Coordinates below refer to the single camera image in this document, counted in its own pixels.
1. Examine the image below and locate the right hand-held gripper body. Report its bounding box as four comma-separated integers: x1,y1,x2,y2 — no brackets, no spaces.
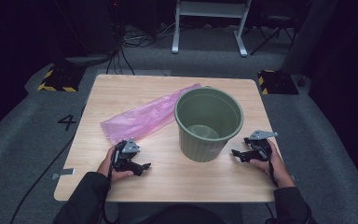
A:
244,130,279,162

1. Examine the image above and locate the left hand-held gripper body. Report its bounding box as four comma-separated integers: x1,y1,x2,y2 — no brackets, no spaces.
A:
111,137,142,173

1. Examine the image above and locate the green ribbed bin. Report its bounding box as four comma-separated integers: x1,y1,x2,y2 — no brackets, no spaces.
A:
173,86,244,163

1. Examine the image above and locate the pink plastic bag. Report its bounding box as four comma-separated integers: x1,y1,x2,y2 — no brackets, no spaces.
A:
100,83,201,145

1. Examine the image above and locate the person's left hand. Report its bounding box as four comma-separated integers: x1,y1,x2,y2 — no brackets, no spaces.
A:
96,145,135,183

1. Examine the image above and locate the person's right hand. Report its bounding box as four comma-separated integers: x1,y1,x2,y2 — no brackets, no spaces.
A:
248,139,296,189

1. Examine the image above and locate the person's lap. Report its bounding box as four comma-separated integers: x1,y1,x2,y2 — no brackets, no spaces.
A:
141,204,227,224

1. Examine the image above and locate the grey tape strip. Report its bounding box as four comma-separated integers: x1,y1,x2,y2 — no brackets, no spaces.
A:
51,168,76,181

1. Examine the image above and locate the black yellow striped base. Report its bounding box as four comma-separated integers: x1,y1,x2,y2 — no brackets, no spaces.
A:
257,69,300,96
36,64,87,93

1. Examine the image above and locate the black tripod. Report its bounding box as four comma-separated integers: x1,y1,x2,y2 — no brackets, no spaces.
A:
249,12,297,57

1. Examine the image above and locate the grey curtain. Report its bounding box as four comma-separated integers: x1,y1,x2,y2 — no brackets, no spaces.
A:
281,0,340,76

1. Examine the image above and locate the white metal stand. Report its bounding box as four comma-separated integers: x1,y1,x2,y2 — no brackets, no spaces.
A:
171,0,253,58

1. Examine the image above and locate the right hand-held gripper cable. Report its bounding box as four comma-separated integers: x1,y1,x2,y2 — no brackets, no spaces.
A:
267,150,279,189

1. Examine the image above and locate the black floor cable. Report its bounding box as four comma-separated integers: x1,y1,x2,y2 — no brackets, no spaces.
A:
9,105,87,224

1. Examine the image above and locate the bundle of black cables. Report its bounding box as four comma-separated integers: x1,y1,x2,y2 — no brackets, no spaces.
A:
104,0,175,76

